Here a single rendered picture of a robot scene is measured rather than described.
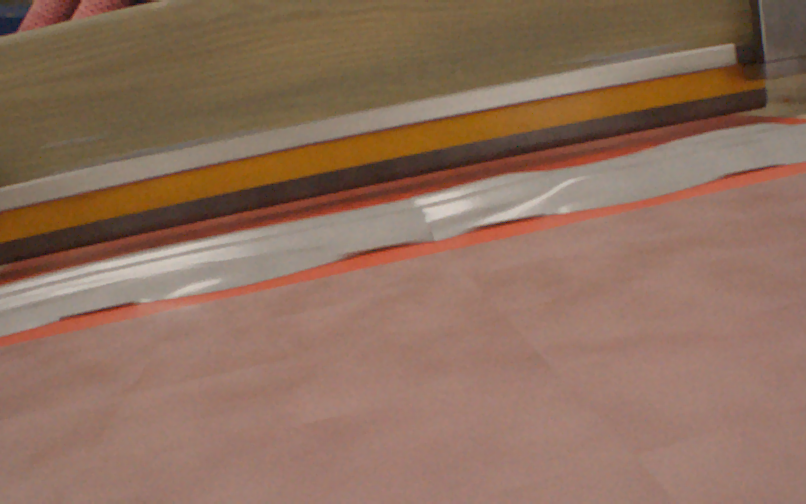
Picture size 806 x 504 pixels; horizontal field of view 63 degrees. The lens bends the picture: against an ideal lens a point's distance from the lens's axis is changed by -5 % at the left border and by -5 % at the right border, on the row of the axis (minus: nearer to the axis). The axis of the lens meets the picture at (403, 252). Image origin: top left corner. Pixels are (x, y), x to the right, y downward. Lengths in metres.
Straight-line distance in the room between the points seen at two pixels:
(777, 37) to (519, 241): 0.21
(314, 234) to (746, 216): 0.13
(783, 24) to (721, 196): 0.17
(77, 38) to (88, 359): 0.19
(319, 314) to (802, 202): 0.13
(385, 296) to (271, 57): 0.17
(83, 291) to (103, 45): 0.13
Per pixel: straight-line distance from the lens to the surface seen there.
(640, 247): 0.17
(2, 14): 1.55
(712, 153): 0.26
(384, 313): 0.15
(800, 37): 0.38
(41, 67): 0.34
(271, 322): 0.16
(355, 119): 0.30
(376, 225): 0.22
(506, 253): 0.18
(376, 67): 0.31
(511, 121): 0.34
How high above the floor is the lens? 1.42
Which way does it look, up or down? 45 degrees down
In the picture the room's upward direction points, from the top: 7 degrees counter-clockwise
